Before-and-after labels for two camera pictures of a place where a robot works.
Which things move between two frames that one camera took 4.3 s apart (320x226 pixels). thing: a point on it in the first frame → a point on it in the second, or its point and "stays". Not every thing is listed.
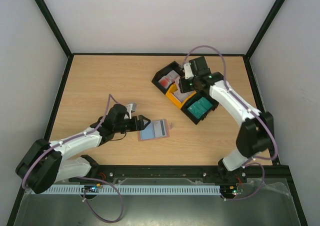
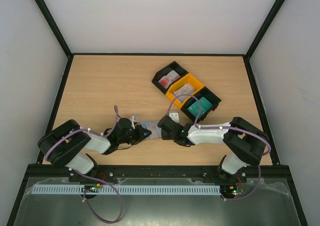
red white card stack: (166, 80) stays
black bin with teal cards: (198, 106) stays
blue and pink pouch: (157, 128) stays
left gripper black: (139, 123) → (140, 130)
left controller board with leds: (94, 188) stays
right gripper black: (184, 85) → (165, 127)
